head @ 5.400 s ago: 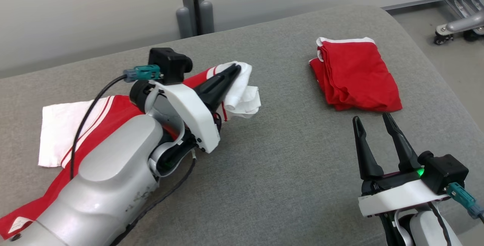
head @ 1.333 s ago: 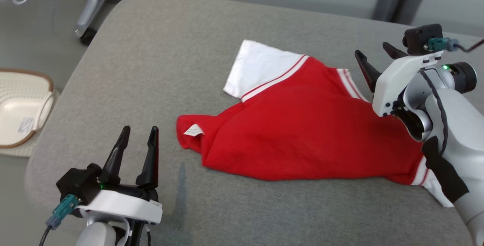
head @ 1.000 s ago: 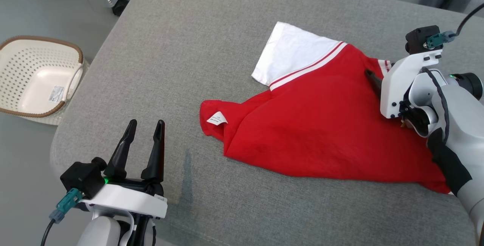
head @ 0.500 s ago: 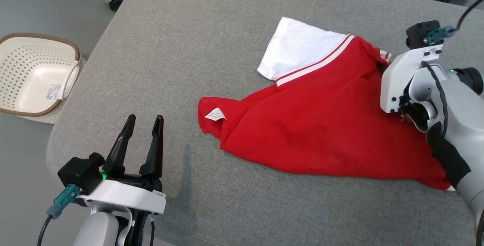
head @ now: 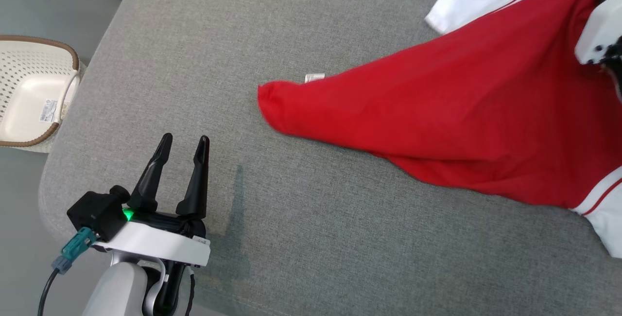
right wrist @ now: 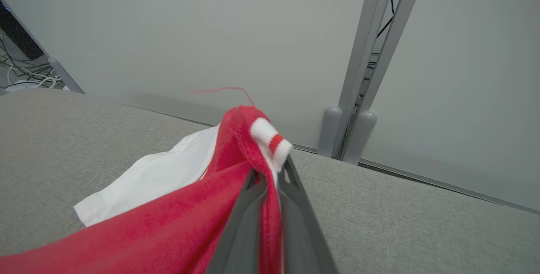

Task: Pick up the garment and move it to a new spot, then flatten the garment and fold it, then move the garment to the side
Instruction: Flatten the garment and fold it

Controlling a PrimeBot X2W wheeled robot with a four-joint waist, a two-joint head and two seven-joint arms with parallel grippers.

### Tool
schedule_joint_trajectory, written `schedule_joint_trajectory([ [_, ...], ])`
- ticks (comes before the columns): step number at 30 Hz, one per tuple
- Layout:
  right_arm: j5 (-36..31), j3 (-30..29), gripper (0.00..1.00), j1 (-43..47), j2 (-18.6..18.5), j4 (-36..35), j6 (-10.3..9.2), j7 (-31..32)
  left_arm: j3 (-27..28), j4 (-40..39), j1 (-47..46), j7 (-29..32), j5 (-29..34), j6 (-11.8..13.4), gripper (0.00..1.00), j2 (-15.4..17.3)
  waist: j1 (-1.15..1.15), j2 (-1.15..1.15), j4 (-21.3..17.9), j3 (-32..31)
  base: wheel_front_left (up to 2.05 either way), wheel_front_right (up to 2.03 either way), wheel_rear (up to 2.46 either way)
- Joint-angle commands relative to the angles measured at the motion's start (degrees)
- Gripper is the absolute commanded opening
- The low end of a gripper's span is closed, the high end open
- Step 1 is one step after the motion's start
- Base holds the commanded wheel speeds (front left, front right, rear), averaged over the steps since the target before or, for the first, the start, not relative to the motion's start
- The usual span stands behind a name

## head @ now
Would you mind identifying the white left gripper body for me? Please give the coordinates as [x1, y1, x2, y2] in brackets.
[92, 208, 211, 267]

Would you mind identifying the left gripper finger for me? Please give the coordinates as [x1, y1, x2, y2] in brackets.
[128, 133, 173, 212]
[175, 135, 210, 217]

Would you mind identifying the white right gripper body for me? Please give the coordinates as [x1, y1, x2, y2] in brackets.
[574, 0, 622, 66]

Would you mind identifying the red and white Bulls jersey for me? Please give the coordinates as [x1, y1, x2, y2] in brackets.
[258, 0, 622, 259]

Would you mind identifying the cream laundry basket brown rim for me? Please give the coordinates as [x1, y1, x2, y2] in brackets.
[0, 35, 81, 154]

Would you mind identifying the thin black left gripper cable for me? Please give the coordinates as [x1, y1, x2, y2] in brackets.
[185, 270, 196, 316]

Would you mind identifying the teal left camera connector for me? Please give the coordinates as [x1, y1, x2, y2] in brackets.
[51, 227, 98, 275]

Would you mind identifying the black left camera cable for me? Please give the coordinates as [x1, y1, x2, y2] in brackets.
[38, 267, 62, 316]

